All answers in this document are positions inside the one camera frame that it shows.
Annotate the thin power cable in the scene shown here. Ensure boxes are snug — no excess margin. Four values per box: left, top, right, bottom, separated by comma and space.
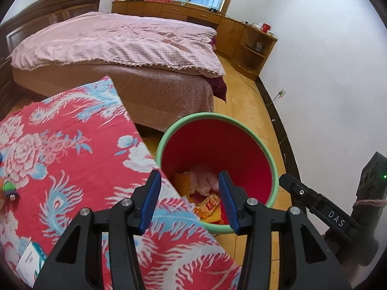
233, 66, 285, 107

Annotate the maroon bed sheet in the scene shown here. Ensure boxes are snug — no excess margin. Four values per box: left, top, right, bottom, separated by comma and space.
212, 35, 228, 102

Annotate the dark wooden headboard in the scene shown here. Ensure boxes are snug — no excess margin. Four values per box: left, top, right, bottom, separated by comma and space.
0, 0, 103, 67

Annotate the long wooden cabinet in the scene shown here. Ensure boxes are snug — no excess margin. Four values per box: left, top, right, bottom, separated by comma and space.
112, 0, 278, 80

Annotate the red floral tablecloth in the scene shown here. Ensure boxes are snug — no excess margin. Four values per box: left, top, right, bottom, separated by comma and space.
0, 75, 242, 290

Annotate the small green toy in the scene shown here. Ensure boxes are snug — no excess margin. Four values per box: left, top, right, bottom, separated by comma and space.
0, 178, 18, 202

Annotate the white printed box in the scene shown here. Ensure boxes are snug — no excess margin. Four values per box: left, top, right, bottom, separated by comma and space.
16, 242, 49, 288

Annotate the yellow snack packet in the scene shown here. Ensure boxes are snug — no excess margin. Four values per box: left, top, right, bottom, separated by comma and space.
193, 193, 221, 218

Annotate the wooden corner shelf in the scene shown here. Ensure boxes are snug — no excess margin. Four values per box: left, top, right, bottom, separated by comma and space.
237, 24, 278, 80

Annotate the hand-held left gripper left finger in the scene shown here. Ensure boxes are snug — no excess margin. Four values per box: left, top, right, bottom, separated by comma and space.
33, 170, 162, 290

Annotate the red bin with green rim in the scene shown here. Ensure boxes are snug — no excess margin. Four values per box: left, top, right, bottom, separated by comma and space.
156, 112, 279, 234

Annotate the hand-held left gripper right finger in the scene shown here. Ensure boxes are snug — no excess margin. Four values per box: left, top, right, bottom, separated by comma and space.
218, 171, 353, 290

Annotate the smooth yellow sponge cloth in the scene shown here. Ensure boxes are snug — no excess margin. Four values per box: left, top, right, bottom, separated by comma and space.
206, 205, 231, 225

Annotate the ribbed yellow sponge cloth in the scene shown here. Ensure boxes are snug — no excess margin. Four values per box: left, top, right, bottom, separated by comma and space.
174, 172, 195, 195

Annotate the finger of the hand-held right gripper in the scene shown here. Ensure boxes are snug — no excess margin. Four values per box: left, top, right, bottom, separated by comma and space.
279, 174, 327, 213

